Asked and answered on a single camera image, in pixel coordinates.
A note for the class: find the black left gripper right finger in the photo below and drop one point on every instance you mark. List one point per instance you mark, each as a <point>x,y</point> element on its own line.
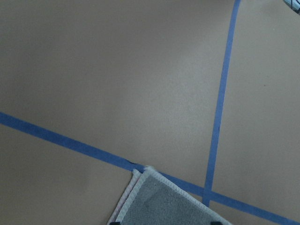
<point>215,223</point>

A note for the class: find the pink towel with grey back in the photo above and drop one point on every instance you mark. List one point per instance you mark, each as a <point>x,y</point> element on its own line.
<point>151,199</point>

